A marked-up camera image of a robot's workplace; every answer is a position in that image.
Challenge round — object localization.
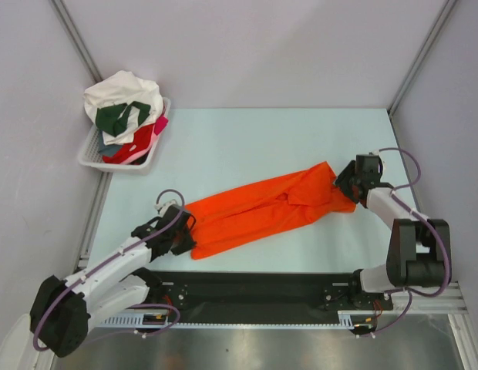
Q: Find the orange t shirt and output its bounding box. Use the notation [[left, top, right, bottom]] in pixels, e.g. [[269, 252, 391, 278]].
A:
[[187, 162, 355, 260]]

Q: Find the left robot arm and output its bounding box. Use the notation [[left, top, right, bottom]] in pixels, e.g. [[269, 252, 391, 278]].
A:
[[29, 203, 196, 357]]

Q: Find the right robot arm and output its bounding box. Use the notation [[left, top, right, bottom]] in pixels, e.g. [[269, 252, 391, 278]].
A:
[[335, 153, 452, 309]]

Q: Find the red t shirt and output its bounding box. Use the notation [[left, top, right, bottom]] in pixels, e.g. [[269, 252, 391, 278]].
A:
[[103, 124, 157, 165]]

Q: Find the grey t shirt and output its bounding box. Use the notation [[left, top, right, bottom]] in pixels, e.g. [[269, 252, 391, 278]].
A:
[[98, 131, 122, 157]]

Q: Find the white plastic basket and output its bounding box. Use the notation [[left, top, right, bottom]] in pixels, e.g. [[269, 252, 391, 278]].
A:
[[78, 97, 171, 175]]

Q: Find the pink garment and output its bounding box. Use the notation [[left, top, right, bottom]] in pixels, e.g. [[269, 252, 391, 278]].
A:
[[153, 115, 169, 136]]

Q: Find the green and white t shirt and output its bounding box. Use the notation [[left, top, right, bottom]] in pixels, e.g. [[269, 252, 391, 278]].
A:
[[95, 101, 151, 136]]

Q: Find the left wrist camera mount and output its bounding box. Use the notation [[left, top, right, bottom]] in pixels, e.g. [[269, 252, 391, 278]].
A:
[[154, 200, 177, 217]]

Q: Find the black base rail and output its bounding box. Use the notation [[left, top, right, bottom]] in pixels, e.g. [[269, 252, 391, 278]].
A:
[[143, 271, 393, 315]]

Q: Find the white slotted cable duct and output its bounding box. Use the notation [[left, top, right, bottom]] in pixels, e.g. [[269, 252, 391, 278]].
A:
[[97, 309, 372, 329]]

